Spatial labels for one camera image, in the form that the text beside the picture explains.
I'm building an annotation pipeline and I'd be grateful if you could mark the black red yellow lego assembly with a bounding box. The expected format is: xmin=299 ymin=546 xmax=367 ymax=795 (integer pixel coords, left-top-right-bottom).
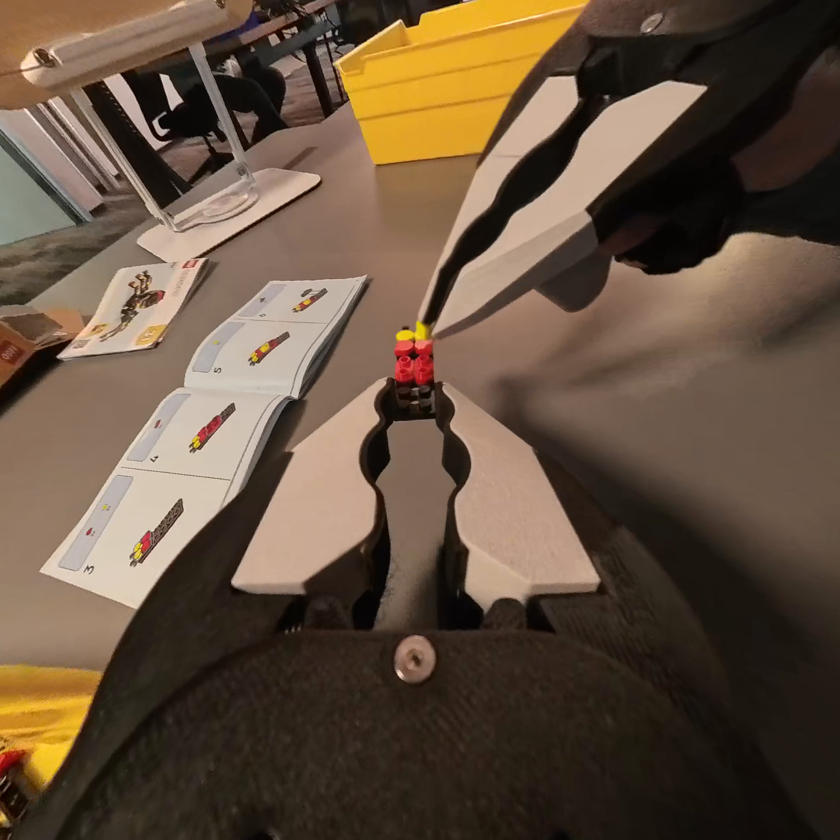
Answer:
xmin=392 ymin=328 xmax=439 ymax=421

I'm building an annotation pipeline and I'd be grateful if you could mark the black office chair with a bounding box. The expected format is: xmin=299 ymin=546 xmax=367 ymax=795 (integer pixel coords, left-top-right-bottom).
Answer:
xmin=125 ymin=66 xmax=290 ymax=172

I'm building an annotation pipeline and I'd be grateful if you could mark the cardboard lego box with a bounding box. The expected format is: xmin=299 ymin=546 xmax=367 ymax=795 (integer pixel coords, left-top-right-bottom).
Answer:
xmin=0 ymin=305 xmax=86 ymax=388

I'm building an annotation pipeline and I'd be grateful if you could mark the person's right hand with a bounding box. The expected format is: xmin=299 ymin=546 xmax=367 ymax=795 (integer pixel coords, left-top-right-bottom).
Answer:
xmin=591 ymin=59 xmax=840 ymax=277

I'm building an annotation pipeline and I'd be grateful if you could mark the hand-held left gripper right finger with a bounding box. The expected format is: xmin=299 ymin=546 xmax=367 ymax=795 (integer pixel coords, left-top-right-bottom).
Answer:
xmin=438 ymin=379 xmax=602 ymax=603

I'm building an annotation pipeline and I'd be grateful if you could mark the white picture-cover instruction booklet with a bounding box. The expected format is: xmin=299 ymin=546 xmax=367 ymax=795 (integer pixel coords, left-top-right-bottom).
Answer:
xmin=57 ymin=257 xmax=210 ymax=361

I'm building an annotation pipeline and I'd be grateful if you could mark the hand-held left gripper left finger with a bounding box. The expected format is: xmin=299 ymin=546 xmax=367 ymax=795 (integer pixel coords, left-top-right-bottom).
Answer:
xmin=231 ymin=378 xmax=396 ymax=592

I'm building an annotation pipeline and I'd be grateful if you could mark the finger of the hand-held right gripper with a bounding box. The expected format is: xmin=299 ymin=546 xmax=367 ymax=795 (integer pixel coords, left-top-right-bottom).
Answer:
xmin=418 ymin=82 xmax=708 ymax=339
xmin=419 ymin=74 xmax=585 ymax=322

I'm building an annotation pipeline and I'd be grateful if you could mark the yellow plastic bin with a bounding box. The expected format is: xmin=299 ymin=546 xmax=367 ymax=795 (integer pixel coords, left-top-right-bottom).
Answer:
xmin=335 ymin=0 xmax=588 ymax=165
xmin=0 ymin=663 xmax=102 ymax=821

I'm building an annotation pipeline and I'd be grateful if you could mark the dark office desk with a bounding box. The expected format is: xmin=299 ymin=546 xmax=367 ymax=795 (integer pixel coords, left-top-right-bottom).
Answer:
xmin=203 ymin=0 xmax=349 ymax=119

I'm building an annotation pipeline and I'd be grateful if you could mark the light blue instruction booklet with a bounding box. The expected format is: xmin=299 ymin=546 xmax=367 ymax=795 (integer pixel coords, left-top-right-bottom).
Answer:
xmin=39 ymin=274 xmax=368 ymax=608

